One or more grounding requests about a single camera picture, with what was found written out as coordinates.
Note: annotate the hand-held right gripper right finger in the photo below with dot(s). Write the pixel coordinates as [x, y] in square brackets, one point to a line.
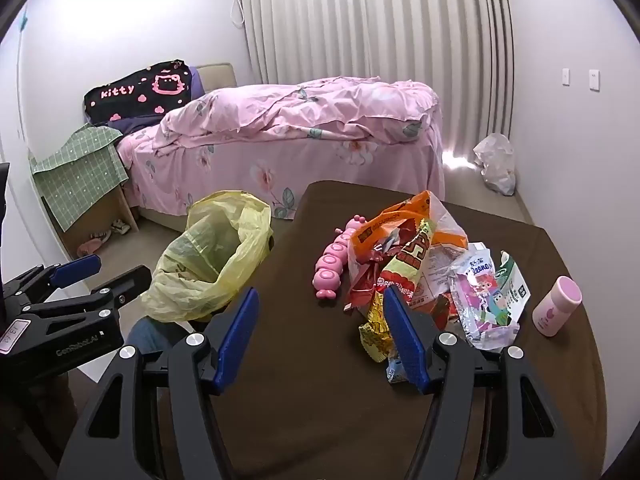
[407, 340]

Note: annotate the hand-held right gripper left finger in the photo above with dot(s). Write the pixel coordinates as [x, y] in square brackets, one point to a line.
[235, 340]

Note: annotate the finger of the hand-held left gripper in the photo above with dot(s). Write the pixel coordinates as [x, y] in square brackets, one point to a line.
[115, 287]
[75, 266]

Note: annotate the small blue white packet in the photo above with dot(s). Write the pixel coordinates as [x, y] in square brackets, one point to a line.
[395, 370]

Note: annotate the gold wrapper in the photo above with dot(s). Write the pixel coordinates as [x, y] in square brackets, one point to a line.
[375, 332]

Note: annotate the small red wrapper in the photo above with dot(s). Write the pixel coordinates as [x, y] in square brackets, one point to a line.
[444, 310]

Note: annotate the yellow plastic trash bag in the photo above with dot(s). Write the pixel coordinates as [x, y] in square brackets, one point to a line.
[175, 280]

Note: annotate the cartoon print packet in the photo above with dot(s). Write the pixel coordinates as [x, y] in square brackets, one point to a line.
[480, 305]

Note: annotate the yellow red snack wrapper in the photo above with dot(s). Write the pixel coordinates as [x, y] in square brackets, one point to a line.
[412, 255]

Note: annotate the white tissue packet wrapper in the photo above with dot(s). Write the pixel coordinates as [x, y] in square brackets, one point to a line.
[477, 265]

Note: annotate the orange plastic snack bag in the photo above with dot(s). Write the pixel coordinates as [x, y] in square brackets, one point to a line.
[380, 232]

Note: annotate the green white carton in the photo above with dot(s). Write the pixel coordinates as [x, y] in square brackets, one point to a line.
[512, 285]

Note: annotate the pink slipper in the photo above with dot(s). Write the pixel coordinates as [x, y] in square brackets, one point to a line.
[90, 246]

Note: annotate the white sneaker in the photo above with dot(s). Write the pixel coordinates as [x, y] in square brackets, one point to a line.
[101, 236]
[121, 226]

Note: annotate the wooden nightstand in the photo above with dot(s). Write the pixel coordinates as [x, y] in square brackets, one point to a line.
[127, 205]

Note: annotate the green checked cloth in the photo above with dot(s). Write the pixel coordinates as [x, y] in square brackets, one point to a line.
[80, 175]

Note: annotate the pink caterpillar toy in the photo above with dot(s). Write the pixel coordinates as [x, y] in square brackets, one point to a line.
[332, 260]

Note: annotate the pink white bottle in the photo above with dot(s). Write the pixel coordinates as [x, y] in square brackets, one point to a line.
[552, 310]

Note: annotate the black pink cat blanket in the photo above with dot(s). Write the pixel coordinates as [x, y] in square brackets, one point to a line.
[130, 105]

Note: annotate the pink floral bed sheet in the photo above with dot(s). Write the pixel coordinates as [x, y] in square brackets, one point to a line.
[250, 170]

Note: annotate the white plastic bag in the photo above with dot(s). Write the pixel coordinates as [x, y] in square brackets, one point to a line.
[495, 160]

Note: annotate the pink floral duvet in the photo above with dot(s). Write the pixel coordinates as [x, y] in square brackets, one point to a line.
[300, 105]

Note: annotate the grey pleated curtain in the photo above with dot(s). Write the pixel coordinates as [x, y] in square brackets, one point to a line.
[375, 25]

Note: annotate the white wall switch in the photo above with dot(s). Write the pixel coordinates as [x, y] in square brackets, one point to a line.
[594, 80]
[565, 76]

